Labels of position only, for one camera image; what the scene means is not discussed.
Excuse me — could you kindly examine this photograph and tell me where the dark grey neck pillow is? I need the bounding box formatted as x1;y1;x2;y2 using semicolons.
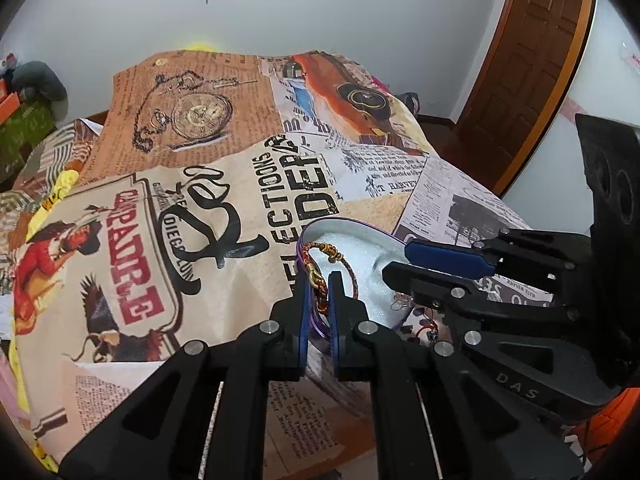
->
11;61;68;122

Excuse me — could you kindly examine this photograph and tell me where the red gold braided bracelet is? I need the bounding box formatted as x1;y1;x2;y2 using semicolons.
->
299;240;359;317

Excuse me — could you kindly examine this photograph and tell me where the orange box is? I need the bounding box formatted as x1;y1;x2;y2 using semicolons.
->
0;79;21;125

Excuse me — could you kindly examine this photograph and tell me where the yellow pillow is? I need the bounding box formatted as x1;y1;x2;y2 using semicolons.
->
184;41;219;53

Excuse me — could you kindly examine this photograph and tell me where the purple heart jewelry box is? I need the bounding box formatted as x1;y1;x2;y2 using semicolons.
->
298;217;412;340

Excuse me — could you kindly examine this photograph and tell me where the brown wooden door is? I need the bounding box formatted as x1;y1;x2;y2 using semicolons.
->
456;0;594;195

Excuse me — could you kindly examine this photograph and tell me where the green patterned bag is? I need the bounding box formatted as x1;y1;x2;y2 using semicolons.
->
1;101;55;181

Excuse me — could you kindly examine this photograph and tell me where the newspaper print bedspread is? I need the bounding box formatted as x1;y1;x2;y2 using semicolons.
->
1;51;524;470

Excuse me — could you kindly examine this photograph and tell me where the red string charm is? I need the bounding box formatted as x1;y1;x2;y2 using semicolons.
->
398;316;439;347

